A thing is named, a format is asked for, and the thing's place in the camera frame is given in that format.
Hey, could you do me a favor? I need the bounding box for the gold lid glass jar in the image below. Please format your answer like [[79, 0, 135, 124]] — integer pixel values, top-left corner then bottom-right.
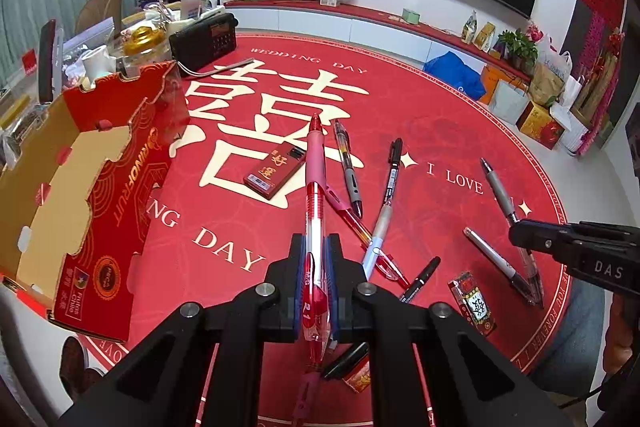
[[107, 25, 171, 78]]

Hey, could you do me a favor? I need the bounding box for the red cardboard fruit box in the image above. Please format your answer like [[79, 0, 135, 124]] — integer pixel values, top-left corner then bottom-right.
[[1, 62, 189, 341]]

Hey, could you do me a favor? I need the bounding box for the grey black gel pen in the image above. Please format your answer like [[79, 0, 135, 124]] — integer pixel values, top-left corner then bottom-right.
[[332, 120, 363, 219]]

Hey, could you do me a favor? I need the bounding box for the red smartphone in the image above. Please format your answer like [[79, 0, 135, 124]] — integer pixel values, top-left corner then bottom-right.
[[38, 20, 56, 104]]

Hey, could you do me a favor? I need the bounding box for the beige chair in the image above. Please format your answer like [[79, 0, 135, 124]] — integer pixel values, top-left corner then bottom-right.
[[75, 0, 122, 35]]

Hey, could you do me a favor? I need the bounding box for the red gold lighter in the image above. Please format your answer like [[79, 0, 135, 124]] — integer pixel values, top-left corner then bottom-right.
[[320, 343, 371, 393]]

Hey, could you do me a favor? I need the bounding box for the red round wedding mat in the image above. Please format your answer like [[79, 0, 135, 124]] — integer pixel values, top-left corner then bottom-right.
[[84, 34, 570, 373]]

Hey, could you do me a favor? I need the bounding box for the pink red gel pen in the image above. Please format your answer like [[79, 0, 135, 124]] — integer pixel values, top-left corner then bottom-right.
[[324, 185, 410, 289]]

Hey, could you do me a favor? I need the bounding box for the silver K-2020 pen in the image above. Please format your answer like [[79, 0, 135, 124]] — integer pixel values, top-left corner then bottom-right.
[[463, 227, 541, 306]]

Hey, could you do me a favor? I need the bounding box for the black marker pen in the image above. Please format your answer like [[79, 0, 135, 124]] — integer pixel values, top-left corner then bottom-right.
[[399, 256, 442, 303]]

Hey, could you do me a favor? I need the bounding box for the red lead refill box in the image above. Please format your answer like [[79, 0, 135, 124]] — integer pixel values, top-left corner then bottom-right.
[[243, 142, 306, 200]]

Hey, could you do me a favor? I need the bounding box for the blue plastic bag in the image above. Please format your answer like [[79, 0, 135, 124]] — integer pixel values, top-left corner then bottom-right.
[[423, 52, 486, 101]]

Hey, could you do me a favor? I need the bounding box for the grey silver pen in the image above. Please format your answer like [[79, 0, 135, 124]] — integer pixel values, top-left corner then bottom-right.
[[480, 158, 544, 308]]

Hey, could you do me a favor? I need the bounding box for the black portable radio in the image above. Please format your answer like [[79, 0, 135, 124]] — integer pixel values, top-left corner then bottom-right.
[[168, 13, 238, 76]]

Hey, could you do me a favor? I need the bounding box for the black cap white pen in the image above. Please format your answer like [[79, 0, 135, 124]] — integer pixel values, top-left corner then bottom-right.
[[362, 138, 404, 280]]

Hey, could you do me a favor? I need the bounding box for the patterned red lighter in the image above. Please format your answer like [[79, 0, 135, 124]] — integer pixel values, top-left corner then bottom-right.
[[448, 271, 497, 337]]

